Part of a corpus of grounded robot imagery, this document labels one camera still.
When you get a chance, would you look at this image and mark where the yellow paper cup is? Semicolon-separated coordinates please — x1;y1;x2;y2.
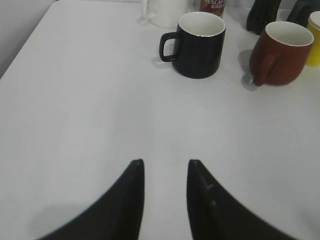
306;11;320;67

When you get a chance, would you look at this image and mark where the dark red ceramic mug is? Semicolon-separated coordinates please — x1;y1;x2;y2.
249;21;315;87

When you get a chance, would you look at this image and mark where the black ceramic mug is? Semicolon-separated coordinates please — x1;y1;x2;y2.
158;11;226;79

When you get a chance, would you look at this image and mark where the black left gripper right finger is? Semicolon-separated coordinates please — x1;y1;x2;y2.
186;159;320;240

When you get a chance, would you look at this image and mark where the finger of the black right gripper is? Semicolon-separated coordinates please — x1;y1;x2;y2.
246;0;281;35
287;0;320;28

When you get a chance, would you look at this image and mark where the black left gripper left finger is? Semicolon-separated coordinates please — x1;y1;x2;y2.
43;159;145;240

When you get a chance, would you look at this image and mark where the Nescafe coffee bottle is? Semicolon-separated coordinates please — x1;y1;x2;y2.
199;0;227;18

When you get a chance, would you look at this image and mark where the white ceramic mug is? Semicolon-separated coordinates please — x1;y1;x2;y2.
140;0;189;29

